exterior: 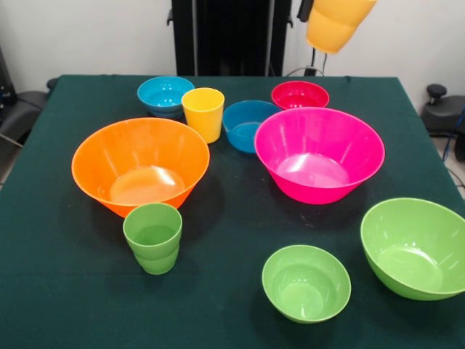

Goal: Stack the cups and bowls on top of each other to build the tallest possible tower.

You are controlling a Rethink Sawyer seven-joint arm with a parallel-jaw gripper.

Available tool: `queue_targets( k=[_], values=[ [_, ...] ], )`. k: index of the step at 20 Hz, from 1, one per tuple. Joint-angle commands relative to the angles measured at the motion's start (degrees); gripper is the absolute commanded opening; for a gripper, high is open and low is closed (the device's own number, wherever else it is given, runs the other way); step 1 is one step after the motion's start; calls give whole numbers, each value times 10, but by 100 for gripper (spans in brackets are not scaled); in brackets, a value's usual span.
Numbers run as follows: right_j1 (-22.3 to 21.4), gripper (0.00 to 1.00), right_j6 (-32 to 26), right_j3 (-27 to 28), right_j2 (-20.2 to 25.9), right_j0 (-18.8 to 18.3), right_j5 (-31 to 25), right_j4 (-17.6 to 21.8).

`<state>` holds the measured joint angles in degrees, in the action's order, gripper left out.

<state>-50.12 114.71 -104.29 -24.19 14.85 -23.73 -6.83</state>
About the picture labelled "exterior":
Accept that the blue cable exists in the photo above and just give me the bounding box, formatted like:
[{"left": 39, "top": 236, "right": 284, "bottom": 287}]
[{"left": 442, "top": 108, "right": 465, "bottom": 161}]

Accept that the dark blue bowl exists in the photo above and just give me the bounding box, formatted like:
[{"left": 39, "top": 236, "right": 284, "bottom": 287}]
[{"left": 222, "top": 100, "right": 283, "bottom": 154}]

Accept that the small red bowl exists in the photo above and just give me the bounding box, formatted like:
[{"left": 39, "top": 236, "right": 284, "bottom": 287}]
[{"left": 270, "top": 80, "right": 331, "bottom": 111}]

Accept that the ridged green cup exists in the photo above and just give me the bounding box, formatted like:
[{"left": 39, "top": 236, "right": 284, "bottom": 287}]
[{"left": 122, "top": 202, "right": 183, "bottom": 276}]

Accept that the dark green tablecloth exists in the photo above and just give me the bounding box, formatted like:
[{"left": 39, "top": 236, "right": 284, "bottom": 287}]
[{"left": 0, "top": 74, "right": 465, "bottom": 349}]

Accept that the small green bowl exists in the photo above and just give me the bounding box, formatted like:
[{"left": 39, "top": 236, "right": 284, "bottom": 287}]
[{"left": 262, "top": 244, "right": 352, "bottom": 324}]

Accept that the large pink bowl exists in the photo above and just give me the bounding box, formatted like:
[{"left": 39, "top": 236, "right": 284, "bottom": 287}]
[{"left": 253, "top": 106, "right": 386, "bottom": 206}]

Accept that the grey cable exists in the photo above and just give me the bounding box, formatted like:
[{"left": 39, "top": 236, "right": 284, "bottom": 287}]
[{"left": 286, "top": 66, "right": 325, "bottom": 77}]

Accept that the small light blue bowl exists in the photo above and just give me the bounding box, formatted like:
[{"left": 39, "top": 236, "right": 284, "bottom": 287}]
[{"left": 137, "top": 75, "right": 196, "bottom": 120}]

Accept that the ridged yellow cup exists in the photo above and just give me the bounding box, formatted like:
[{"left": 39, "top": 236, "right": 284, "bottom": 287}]
[{"left": 305, "top": 0, "right": 379, "bottom": 55}]

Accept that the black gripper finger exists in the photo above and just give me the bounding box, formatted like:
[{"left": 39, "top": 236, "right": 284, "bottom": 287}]
[{"left": 296, "top": 0, "right": 314, "bottom": 21}]

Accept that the large orange bowl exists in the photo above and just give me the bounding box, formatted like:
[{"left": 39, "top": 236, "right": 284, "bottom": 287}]
[{"left": 70, "top": 116, "right": 211, "bottom": 219}]

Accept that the large green bowl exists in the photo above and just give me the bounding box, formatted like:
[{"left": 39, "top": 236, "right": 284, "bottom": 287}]
[{"left": 360, "top": 197, "right": 465, "bottom": 302}]

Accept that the smooth yellow cup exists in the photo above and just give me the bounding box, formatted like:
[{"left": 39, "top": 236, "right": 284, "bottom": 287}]
[{"left": 180, "top": 87, "right": 225, "bottom": 145}]

